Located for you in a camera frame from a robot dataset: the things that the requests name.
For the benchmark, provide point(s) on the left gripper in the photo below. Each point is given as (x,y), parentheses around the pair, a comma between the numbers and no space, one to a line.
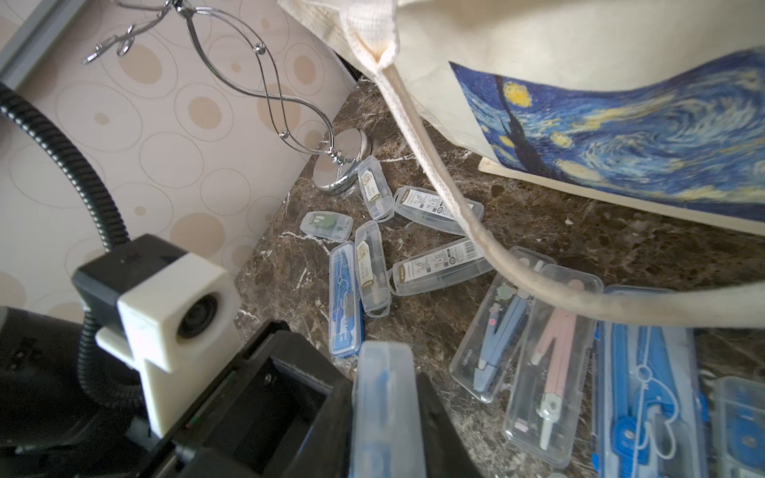
(253,419)

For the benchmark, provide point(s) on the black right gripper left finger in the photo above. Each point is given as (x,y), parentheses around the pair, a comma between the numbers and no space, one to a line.
(326,449)

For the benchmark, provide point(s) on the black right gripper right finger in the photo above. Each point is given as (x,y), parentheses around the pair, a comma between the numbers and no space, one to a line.
(444,451)

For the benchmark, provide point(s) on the small blue clear case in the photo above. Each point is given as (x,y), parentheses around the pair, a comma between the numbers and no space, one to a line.
(387,429)

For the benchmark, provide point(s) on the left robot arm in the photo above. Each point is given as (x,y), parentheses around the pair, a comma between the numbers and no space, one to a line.
(123,222)

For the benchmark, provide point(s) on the light blue compass case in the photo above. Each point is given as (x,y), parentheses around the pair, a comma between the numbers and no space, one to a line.
(492,340)

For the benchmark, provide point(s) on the pink compass case upper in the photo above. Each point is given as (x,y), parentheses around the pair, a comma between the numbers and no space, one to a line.
(545,405)

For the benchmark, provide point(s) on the blue compass clear case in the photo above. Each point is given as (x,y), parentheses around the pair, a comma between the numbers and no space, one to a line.
(650,414)

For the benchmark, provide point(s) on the cream canvas tote bag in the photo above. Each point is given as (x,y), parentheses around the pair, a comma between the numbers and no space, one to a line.
(650,103)

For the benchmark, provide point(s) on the gold label clear case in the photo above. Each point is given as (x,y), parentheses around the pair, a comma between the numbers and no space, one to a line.
(371,270)

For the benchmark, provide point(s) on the green clear case left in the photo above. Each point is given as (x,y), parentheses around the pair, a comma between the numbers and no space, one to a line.
(328,225)

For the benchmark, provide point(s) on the clear case near rack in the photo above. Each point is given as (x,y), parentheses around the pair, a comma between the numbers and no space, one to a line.
(376,193)

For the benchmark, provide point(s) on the long barcode clear case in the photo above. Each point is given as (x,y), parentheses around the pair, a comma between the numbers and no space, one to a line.
(427,208)

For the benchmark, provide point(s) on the red label clear case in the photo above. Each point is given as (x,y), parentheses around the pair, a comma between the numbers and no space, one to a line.
(738,427)

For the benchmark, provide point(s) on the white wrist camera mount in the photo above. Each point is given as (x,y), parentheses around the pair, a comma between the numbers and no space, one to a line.
(166,313)

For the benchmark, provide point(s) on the chrome wire cup rack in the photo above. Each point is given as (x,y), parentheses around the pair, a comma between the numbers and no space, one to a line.
(338,157)

